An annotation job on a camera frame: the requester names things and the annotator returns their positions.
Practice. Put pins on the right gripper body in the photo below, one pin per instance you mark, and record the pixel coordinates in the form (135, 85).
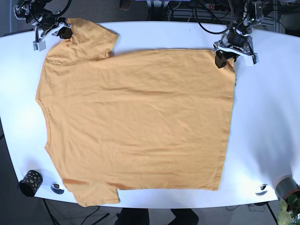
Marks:
(39, 44)

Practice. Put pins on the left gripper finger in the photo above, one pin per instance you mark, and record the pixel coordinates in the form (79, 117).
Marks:
(221, 58)

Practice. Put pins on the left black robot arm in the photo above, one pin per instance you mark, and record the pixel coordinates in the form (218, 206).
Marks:
(245, 14)

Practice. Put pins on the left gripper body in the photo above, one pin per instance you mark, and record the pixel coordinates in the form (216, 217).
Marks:
(238, 44)

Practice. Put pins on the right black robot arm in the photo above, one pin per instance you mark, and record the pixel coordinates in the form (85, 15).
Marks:
(45, 22)

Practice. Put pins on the orange yellow T-shirt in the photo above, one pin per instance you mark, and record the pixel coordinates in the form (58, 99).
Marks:
(150, 119)

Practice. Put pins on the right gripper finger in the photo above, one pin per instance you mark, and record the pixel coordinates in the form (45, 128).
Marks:
(65, 33)

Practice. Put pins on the grey plant pot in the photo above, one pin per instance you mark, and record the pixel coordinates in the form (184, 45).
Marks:
(285, 187)

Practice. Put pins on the black gold-dotted cup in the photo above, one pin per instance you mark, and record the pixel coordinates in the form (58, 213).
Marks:
(30, 183)

